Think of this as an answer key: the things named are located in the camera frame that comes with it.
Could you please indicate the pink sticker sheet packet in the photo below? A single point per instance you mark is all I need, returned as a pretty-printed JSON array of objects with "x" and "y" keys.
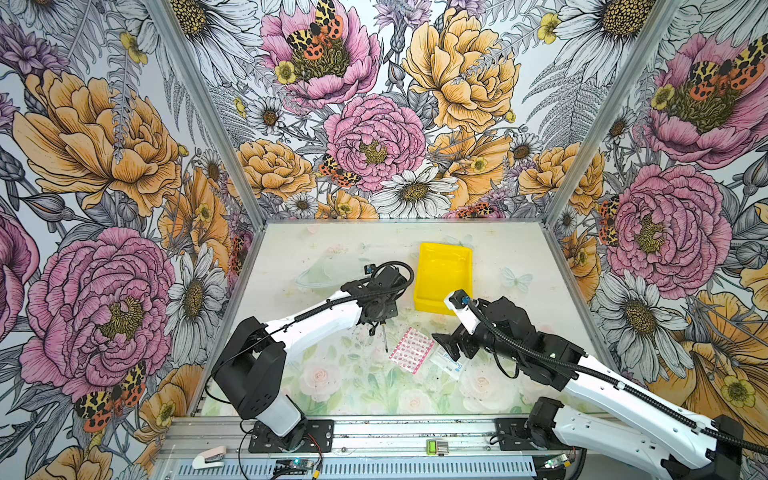
[{"x": 412, "y": 350}]

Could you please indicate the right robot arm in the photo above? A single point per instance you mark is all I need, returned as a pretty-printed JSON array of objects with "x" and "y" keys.
[{"x": 643, "y": 430}]

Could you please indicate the small green display module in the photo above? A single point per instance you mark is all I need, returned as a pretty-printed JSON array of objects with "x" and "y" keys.
[{"x": 437, "y": 447}]

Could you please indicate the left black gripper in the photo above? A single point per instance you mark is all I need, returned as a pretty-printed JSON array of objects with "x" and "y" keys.
[{"x": 390, "y": 311}]

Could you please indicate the green circuit board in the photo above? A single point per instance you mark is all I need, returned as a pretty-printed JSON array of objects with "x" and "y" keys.
[{"x": 297, "y": 466}]

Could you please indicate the clear blue plastic packet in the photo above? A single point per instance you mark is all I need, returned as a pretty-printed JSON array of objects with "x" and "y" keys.
[{"x": 443, "y": 361}]

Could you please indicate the white pink stapler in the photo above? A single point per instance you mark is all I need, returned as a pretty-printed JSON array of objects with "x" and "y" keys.
[{"x": 209, "y": 459}]

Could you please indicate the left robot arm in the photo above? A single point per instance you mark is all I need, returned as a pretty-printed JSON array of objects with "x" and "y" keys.
[{"x": 250, "y": 368}]

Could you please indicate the aluminium rail frame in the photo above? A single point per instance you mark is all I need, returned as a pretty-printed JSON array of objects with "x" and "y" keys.
[{"x": 371, "y": 447}]

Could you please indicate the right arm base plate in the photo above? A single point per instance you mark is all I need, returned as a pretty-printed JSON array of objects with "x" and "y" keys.
[{"x": 511, "y": 434}]

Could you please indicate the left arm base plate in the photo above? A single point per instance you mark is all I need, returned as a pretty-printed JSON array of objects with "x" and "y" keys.
[{"x": 309, "y": 436}]

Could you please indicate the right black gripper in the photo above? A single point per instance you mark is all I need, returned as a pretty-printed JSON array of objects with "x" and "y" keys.
[{"x": 461, "y": 335}]

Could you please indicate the yellow plastic bin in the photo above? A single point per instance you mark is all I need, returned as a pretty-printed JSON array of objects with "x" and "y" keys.
[{"x": 442, "y": 269}]

